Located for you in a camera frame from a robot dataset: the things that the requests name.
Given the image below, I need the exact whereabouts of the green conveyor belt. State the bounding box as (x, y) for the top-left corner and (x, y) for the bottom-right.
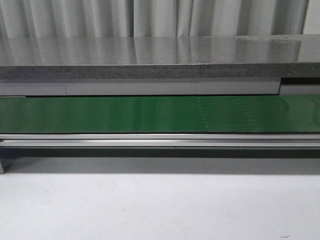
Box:
(0, 95), (320, 134)

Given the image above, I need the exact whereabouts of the grey stone slab table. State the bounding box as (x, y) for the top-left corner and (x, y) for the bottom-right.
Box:
(0, 34), (320, 80)

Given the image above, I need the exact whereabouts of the white pleated curtain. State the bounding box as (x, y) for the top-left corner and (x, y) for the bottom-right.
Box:
(0, 0), (308, 38)

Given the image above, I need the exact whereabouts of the grey conveyor back rail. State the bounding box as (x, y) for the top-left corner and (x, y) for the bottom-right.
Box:
(0, 77), (320, 97)

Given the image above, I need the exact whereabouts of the aluminium conveyor front rail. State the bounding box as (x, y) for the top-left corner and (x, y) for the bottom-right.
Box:
(0, 133), (320, 148)

